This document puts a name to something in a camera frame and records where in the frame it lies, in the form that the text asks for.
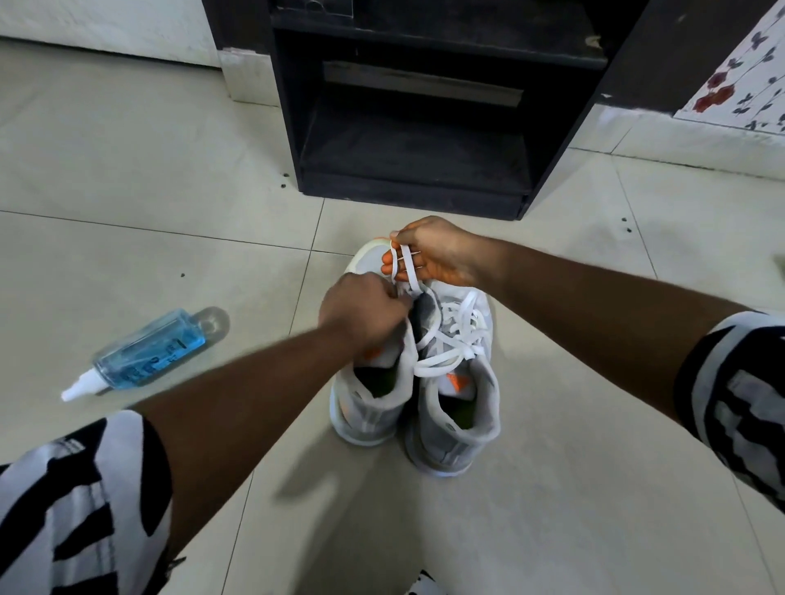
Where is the person's left forearm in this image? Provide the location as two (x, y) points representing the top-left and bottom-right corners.
(132, 321), (369, 556)

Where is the zebra striped garment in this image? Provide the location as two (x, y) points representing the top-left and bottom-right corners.
(0, 311), (785, 595)

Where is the clear plastic box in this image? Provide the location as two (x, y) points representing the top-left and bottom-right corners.
(272, 0), (356, 20)

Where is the grey sneaker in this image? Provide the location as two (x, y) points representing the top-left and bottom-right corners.
(329, 237), (425, 447)
(403, 284), (502, 478)

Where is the blue transparent bottle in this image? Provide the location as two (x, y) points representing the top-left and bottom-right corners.
(60, 306), (231, 404)

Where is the black open shelf box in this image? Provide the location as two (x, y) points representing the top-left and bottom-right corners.
(269, 0), (609, 221)

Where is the dark brown wooden cabinet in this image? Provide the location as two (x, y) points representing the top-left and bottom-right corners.
(202, 0), (780, 114)

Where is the person's left hand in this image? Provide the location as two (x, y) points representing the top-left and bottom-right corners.
(317, 271), (415, 363)

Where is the person's right hand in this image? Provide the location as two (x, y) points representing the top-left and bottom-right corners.
(379, 215), (491, 288)

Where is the white floral patterned sheet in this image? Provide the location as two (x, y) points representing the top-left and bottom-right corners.
(673, 6), (785, 133)

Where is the person's right forearm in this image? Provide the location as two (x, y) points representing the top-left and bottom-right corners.
(478, 239), (759, 424)

